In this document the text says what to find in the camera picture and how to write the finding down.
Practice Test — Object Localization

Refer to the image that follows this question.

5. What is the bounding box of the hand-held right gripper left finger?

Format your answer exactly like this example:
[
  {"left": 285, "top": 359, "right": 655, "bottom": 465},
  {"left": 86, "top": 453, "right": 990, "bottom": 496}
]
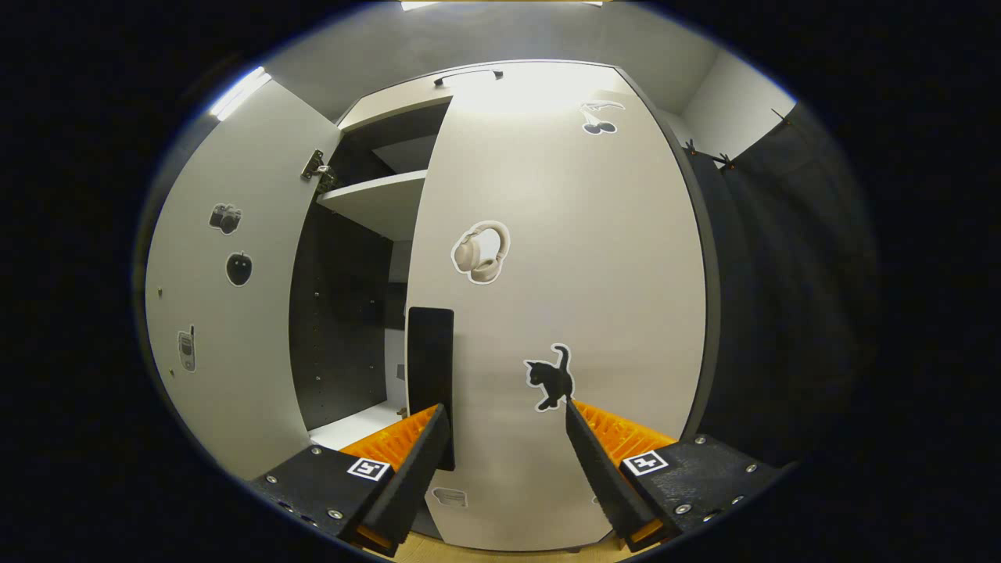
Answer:
[{"left": 250, "top": 403, "right": 454, "bottom": 558}]

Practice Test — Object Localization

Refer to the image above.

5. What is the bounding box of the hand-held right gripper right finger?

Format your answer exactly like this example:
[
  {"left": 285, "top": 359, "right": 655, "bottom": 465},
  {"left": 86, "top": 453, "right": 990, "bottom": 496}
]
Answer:
[{"left": 565, "top": 399, "right": 791, "bottom": 552}]

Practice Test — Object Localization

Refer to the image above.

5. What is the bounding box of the white shoe cabinet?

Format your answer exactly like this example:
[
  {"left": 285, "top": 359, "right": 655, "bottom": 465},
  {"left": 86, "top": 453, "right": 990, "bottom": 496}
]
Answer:
[{"left": 145, "top": 59, "right": 720, "bottom": 552}]

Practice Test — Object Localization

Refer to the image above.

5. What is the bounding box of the white door with headphones sticker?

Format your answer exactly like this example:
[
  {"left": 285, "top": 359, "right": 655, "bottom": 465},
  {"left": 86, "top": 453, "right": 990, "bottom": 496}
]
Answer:
[{"left": 407, "top": 61, "right": 709, "bottom": 552}]

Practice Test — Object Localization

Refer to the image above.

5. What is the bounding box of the white door with camera sticker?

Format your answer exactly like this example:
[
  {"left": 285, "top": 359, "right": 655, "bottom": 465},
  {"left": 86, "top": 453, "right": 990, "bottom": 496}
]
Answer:
[{"left": 145, "top": 78, "right": 343, "bottom": 482}]

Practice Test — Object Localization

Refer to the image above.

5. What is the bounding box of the white cabinet shelf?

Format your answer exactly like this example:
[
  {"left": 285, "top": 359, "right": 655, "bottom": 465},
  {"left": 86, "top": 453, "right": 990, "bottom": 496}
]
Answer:
[
  {"left": 309, "top": 403, "right": 407, "bottom": 452},
  {"left": 317, "top": 170, "right": 429, "bottom": 242}
]

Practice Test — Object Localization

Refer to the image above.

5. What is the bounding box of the metal door hinge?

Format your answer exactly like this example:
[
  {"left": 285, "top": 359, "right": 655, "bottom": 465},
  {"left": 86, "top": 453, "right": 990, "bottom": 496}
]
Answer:
[{"left": 301, "top": 149, "right": 339, "bottom": 192}]

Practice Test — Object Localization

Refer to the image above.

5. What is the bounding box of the white cabinet drawer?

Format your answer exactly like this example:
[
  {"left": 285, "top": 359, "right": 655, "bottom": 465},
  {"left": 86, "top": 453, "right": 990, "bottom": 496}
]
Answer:
[{"left": 338, "top": 61, "right": 626, "bottom": 134}]

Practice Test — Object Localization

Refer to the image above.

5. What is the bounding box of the black backdrop cloth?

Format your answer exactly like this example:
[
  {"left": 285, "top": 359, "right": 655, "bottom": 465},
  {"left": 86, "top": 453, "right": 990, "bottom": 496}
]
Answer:
[{"left": 680, "top": 102, "right": 881, "bottom": 470}]

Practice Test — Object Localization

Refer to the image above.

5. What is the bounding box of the ceiling light panel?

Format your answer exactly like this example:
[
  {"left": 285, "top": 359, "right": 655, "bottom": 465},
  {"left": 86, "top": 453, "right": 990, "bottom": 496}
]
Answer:
[
  {"left": 210, "top": 66, "right": 272, "bottom": 122},
  {"left": 401, "top": 0, "right": 605, "bottom": 12}
]

